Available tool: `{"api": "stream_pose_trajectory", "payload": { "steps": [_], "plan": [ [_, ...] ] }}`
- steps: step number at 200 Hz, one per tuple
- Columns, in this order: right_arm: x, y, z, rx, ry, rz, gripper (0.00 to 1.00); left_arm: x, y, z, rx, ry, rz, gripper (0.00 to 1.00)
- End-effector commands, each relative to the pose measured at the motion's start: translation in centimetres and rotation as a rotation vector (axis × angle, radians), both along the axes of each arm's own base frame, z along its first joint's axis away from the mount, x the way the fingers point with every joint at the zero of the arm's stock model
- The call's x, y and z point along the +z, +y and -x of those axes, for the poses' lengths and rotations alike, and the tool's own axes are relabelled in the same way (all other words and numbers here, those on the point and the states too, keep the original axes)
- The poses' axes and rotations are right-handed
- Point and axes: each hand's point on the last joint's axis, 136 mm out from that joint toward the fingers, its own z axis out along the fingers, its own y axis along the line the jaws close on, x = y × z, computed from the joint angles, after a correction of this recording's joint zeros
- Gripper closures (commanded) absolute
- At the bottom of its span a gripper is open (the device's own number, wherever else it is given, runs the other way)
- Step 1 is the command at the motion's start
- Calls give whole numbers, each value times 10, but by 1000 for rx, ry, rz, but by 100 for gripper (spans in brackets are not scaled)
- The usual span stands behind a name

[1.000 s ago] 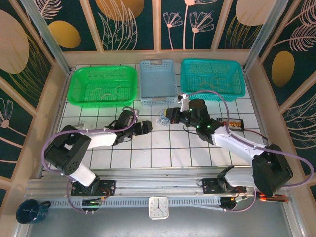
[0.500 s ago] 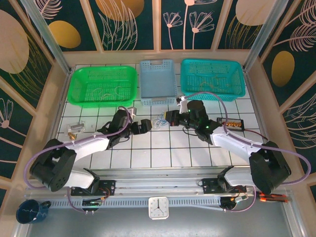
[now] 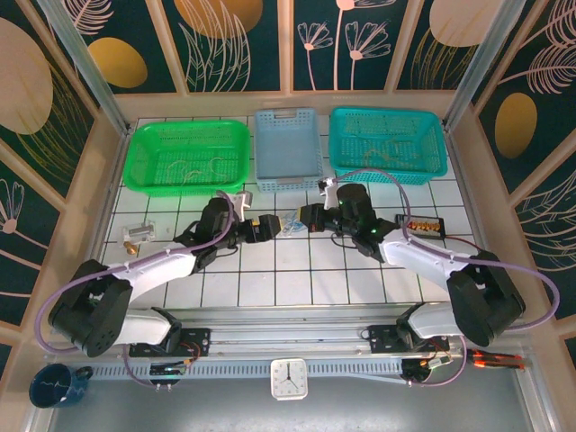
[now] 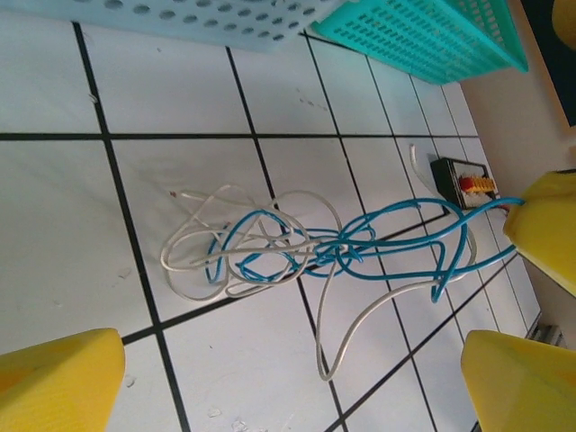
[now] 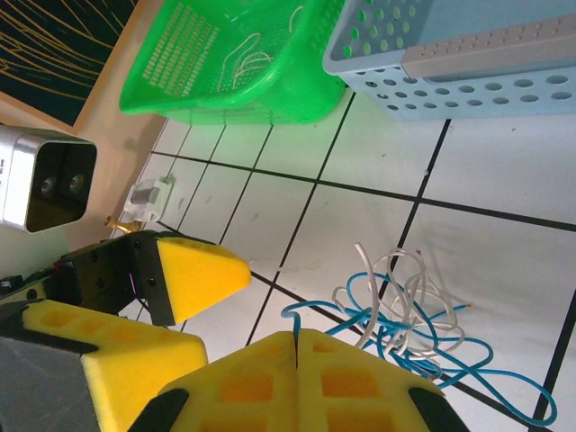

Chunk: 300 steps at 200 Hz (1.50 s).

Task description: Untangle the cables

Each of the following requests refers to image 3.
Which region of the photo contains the white cable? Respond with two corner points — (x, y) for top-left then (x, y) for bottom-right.
(186, 156), (229, 184)
(166, 159), (193, 185)

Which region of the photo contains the black connector board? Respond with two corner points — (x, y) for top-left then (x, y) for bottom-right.
(395, 214), (446, 239)

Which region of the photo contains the light blue plastic basket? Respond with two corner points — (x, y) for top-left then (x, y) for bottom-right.
(254, 107), (323, 194)

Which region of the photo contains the green plastic basket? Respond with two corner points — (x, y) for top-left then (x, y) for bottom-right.
(121, 120), (252, 198)

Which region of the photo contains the teal plastic basket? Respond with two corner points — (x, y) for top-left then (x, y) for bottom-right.
(328, 106), (449, 186)

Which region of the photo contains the white square clock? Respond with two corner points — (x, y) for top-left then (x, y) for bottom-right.
(269, 358), (310, 401)

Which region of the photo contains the orange black hand tool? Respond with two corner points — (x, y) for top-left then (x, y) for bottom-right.
(470, 349), (526, 371)

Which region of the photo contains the dark blue mug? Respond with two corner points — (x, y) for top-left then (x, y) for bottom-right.
(29, 364), (94, 410)

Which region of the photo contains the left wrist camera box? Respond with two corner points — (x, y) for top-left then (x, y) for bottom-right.
(231, 191), (253, 221)

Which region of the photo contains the aluminium mounting rail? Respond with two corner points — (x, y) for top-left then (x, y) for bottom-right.
(44, 305), (532, 361)

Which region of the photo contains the thin red black wire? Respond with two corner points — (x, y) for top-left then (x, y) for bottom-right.
(443, 234), (479, 250)

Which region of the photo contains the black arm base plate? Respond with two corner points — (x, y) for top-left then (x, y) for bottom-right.
(129, 328), (212, 359)
(368, 323), (451, 356)

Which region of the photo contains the grey slotted cable duct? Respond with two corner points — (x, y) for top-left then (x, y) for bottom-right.
(89, 359), (406, 380)

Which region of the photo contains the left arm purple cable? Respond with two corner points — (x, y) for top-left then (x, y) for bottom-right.
(35, 197), (239, 389)

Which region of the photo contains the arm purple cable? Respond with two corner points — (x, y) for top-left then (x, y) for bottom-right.
(35, 197), (239, 389)
(335, 168), (562, 388)

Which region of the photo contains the aluminium frame post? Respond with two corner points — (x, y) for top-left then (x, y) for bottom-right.
(440, 0), (532, 131)
(38, 0), (132, 137)

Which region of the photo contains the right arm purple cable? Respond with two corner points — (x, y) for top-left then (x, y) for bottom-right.
(335, 168), (562, 388)

